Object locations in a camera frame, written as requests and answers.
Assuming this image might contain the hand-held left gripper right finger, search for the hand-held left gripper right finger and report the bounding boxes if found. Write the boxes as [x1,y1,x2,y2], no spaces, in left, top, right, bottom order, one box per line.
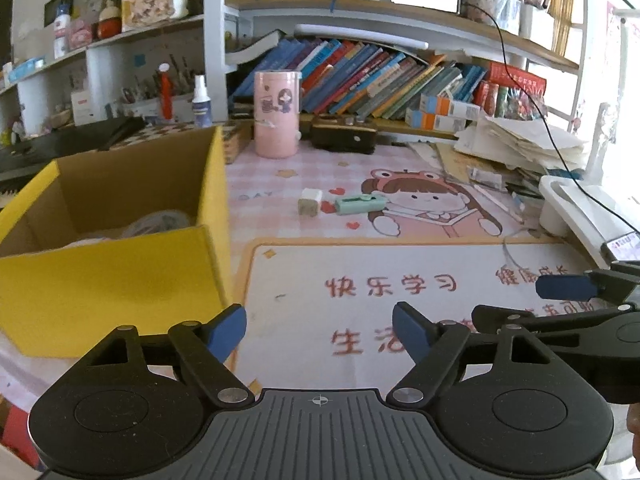
[387,302,566,406]

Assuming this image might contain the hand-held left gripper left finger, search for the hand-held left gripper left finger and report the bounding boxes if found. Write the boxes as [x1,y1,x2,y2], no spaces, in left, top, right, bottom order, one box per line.
[75,304,255,408]

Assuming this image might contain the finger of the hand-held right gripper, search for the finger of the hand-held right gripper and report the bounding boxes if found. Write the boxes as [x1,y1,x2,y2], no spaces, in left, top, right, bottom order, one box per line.
[535,262,640,306]
[472,305,640,333]

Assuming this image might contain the yellow cardboard box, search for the yellow cardboard box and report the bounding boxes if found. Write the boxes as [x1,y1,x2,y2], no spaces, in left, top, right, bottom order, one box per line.
[0,125,233,358]

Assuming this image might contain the pink mat covered desktop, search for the pink mat covered desktop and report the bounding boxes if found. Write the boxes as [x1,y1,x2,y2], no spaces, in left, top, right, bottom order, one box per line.
[0,137,640,411]

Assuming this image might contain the smartphone with colourful screen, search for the smartphone with colourful screen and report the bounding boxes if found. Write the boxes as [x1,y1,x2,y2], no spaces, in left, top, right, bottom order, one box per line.
[601,232,640,262]

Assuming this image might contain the white pen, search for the white pen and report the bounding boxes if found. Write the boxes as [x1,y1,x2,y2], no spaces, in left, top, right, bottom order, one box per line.
[472,184,526,224]

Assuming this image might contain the mint green utility knife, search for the mint green utility knife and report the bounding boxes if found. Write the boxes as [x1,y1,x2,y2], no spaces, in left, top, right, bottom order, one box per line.
[334,194,387,217]

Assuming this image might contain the small white tube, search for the small white tube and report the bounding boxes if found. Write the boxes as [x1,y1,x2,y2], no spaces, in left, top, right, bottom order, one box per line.
[467,165,503,186]

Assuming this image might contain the white green eraser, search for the white green eraser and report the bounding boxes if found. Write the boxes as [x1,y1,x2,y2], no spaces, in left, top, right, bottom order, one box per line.
[298,188,323,218]

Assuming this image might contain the stack of papers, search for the stack of papers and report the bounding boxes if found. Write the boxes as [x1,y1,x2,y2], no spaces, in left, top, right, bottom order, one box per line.
[454,115,591,171]

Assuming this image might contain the wooden checkered box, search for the wooden checkered box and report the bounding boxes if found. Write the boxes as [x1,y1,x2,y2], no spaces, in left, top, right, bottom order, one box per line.
[107,121,251,165]

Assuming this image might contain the colourful patterned package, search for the colourful patterned package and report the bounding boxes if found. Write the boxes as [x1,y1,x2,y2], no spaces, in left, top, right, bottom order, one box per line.
[482,82,548,121]

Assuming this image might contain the black wooden box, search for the black wooden box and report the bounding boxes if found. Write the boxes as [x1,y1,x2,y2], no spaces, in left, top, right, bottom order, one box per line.
[310,116,378,155]

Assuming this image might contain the pink cartoon pen holder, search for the pink cartoon pen holder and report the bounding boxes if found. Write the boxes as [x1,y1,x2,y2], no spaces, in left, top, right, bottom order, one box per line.
[253,71,302,159]

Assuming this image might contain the orange blue white carton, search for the orange blue white carton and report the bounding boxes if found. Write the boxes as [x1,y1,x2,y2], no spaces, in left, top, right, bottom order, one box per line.
[419,94,483,118]
[405,110,461,133]

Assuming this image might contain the red book box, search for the red book box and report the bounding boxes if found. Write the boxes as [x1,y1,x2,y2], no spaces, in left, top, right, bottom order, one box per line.
[487,62,548,93]

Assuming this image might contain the white blue spray bottle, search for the white blue spray bottle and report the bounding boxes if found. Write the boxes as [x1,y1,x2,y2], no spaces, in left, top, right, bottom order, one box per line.
[191,75,213,128]

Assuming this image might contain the red object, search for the red object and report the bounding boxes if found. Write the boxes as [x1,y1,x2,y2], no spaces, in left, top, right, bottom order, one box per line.
[0,400,38,471]

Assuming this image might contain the red bottle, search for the red bottle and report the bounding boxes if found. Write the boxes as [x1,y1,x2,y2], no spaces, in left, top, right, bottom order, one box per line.
[157,63,173,121]

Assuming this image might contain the leaning row of books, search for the leaning row of books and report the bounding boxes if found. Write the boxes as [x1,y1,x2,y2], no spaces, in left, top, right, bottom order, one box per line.
[232,37,488,121]

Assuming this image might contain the white pen container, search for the white pen container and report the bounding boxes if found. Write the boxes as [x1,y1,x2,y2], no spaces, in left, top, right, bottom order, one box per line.
[520,0,556,51]

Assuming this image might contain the white box with red label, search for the white box with red label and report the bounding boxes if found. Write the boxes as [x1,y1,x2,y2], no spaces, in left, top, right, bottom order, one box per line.
[70,91,93,126]

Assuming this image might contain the white bookshelf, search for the white bookshelf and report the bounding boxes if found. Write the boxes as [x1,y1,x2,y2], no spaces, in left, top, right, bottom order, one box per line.
[0,0,586,141]

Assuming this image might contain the red round pot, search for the red round pot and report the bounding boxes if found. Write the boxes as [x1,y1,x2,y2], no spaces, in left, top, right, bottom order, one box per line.
[97,5,123,40]

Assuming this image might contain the white bottle with blue cap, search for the white bottle with blue cap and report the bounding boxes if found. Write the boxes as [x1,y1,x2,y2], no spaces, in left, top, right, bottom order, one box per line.
[53,2,72,60]

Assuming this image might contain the white charging cable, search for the white charging cable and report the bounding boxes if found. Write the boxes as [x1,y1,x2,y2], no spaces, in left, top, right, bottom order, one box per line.
[502,235,538,281]

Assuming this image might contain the black cable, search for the black cable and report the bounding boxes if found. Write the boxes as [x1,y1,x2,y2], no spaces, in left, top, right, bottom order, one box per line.
[462,2,640,233]

